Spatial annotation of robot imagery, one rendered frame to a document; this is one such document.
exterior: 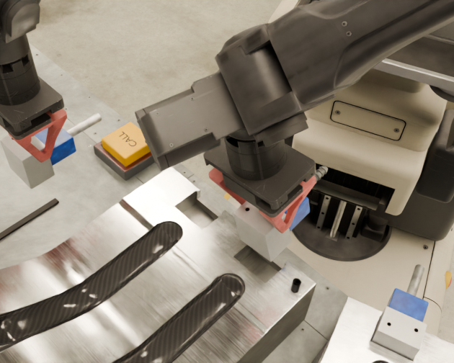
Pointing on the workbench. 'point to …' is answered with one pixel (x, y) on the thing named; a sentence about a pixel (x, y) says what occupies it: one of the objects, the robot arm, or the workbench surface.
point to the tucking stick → (20, 223)
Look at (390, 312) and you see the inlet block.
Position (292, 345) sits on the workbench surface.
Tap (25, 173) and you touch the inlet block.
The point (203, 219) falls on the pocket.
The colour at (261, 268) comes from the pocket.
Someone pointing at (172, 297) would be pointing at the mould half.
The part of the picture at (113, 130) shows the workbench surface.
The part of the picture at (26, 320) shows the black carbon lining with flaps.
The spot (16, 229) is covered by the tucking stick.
